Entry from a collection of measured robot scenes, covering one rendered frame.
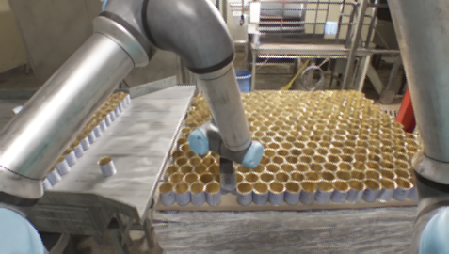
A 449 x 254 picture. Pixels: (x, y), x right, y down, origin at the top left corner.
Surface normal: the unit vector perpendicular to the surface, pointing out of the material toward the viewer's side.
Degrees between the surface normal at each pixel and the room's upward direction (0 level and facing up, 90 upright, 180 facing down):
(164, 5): 66
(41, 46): 90
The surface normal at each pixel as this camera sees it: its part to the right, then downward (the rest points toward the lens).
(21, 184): 0.94, -0.33
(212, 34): 0.53, 0.19
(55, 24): -0.04, 0.47
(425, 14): -0.77, 0.37
